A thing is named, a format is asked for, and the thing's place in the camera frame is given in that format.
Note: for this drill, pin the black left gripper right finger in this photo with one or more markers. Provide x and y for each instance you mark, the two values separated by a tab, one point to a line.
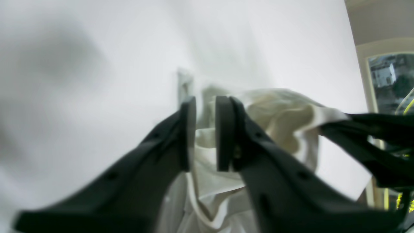
285	195

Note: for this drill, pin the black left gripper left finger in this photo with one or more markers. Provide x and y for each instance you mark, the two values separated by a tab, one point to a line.
128	196

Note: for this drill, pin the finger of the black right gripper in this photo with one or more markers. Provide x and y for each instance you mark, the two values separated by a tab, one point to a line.
388	170
394	129

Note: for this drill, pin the white T-shirt with yellow logo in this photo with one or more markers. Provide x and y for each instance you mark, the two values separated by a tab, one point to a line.
206	200

